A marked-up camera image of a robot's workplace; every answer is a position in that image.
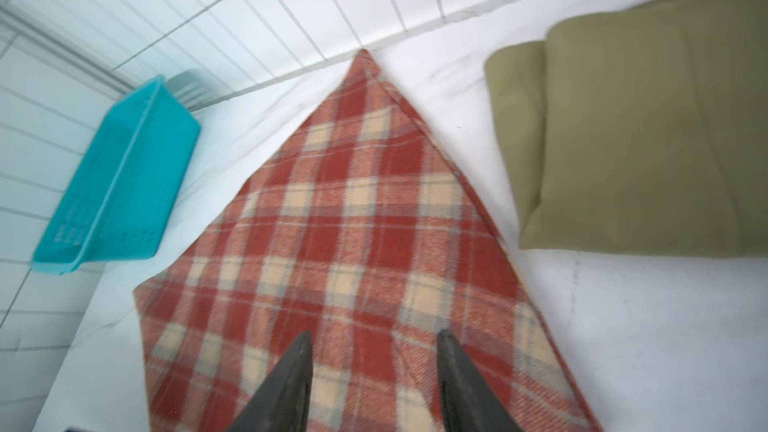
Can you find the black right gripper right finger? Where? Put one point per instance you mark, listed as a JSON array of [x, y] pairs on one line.
[[467, 402]]

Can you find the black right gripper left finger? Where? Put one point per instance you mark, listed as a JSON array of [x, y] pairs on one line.
[[281, 403]]

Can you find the olive green skirt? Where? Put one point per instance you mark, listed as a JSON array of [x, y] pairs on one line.
[[639, 132]]

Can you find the red plaid skirt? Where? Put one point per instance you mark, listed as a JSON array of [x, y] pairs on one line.
[[361, 231]]

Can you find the aluminium corner post left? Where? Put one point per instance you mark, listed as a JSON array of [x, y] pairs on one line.
[[56, 47]]

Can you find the teal plastic basket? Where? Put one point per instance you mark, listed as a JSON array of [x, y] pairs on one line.
[[119, 201]]

